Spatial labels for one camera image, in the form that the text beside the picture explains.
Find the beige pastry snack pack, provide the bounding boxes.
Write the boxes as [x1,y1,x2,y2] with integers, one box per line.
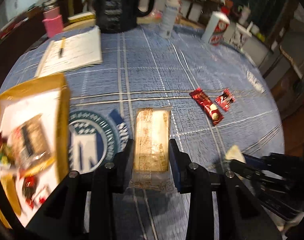
[131,107,172,191]

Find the red golden crown snack bar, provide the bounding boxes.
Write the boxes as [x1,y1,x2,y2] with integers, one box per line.
[189,87,224,126]

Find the small red candy packet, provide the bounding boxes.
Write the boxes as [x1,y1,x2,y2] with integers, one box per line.
[215,88,236,112]

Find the blue plaid tablecloth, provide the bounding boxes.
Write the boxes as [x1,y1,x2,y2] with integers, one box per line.
[0,24,284,239]

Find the clear red printed packet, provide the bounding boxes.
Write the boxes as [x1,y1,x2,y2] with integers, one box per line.
[32,185,51,206]

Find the red black candy packet lower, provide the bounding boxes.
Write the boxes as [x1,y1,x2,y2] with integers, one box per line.
[22,176,44,209]

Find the brown cracker pack with barcode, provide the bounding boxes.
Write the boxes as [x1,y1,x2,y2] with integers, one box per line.
[10,114,52,170]

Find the yellow-rimmed cardboard tray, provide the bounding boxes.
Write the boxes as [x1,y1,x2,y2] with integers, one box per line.
[0,74,70,229]

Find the white open notebook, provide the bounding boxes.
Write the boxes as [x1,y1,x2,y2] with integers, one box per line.
[35,26,103,77]

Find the black yellow pen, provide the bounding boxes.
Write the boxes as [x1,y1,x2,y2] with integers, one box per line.
[58,36,66,58]

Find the white red carton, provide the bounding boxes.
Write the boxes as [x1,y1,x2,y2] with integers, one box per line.
[201,11,230,45]

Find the white spray bottle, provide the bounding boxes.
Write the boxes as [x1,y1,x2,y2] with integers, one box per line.
[159,0,180,38]

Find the yellow measuring tape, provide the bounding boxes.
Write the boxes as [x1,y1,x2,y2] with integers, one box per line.
[68,11,96,24]

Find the black electric kettle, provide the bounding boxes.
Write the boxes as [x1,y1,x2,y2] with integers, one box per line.
[94,0,155,34]

